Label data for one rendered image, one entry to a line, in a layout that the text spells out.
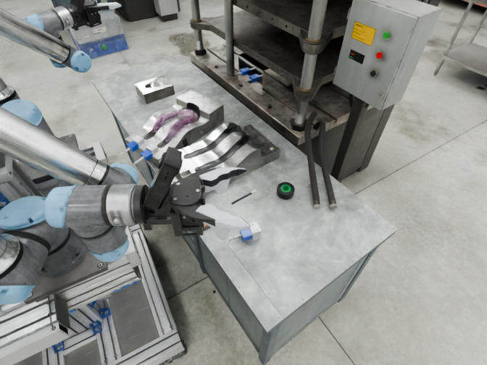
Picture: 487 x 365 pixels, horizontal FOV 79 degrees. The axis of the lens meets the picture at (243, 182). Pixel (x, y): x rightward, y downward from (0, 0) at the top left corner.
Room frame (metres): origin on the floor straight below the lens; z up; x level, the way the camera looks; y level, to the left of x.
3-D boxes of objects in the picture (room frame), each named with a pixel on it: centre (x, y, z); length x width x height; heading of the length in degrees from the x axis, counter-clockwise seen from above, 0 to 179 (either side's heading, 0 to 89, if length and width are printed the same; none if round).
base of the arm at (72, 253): (0.45, 0.56, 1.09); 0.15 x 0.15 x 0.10
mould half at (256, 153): (1.09, 0.09, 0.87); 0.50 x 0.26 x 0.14; 125
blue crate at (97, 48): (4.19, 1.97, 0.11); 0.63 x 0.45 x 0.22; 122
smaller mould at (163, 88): (1.74, 0.57, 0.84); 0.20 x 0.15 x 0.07; 125
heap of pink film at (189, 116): (1.33, 0.37, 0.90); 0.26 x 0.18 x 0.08; 142
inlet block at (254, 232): (0.65, 0.00, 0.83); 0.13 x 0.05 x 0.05; 111
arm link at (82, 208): (0.33, 0.29, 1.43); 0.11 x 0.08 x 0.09; 92
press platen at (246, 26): (2.07, -0.30, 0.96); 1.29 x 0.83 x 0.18; 35
